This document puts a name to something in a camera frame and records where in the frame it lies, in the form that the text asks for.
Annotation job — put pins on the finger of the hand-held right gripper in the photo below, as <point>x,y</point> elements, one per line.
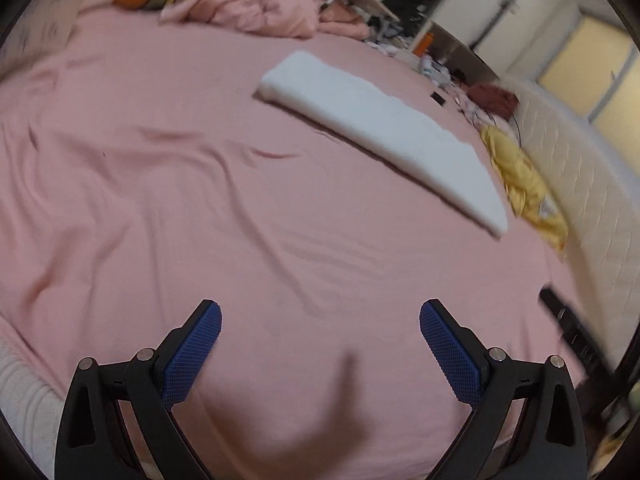
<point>570,325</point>

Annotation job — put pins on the pink bed sheet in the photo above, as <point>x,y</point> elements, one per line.
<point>200,210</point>

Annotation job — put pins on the crumpled pink blanket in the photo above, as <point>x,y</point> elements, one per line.
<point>260,0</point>

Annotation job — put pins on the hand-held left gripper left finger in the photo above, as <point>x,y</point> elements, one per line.
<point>192,355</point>

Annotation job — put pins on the white fluffy cloth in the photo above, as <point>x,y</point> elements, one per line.
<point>375,115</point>

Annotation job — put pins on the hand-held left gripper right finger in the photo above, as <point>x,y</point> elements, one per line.
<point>450,355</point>

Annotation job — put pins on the small black object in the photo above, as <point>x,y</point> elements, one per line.
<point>438,98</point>

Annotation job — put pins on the frosted window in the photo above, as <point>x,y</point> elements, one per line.
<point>590,65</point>

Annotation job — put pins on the white ribbed mattress edge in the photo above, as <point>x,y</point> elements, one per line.
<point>25,410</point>

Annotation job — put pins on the beige padded headboard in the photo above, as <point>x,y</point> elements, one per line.
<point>575,170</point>

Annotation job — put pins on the pile of small clutter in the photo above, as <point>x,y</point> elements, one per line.
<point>435,67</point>

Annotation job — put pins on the yellow printed cloth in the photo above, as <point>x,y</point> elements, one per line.
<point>525,185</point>

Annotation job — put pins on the dark red cloth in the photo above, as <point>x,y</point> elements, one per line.
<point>492,100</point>

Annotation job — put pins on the orange bottle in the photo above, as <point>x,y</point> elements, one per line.
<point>423,44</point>

